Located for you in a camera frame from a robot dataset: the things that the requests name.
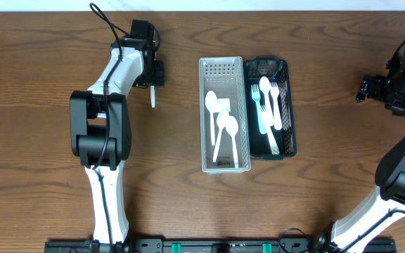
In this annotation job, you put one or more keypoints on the white plastic fork light-blue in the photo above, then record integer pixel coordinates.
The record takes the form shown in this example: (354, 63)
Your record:
(257, 98)

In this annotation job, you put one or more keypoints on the white plastic spoon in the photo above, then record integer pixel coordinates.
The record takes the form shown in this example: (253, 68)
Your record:
(152, 96)
(265, 86)
(222, 119)
(232, 129)
(211, 103)

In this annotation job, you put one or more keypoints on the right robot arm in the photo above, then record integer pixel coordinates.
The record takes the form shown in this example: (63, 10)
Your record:
(386, 202)

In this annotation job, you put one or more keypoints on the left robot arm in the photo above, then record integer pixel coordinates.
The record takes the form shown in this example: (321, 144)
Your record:
(101, 134)

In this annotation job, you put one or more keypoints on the white label in basket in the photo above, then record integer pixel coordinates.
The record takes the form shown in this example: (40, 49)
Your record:
(223, 104)

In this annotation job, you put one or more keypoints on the clear plastic basket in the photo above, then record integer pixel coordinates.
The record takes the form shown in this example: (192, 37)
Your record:
(224, 76)

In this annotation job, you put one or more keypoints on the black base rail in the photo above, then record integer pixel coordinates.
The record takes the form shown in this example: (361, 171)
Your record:
(184, 246)

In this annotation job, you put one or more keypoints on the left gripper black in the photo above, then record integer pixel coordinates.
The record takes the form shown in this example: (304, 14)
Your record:
(155, 74)

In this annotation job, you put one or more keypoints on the black plastic basket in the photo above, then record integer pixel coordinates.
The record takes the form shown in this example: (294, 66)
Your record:
(275, 70)

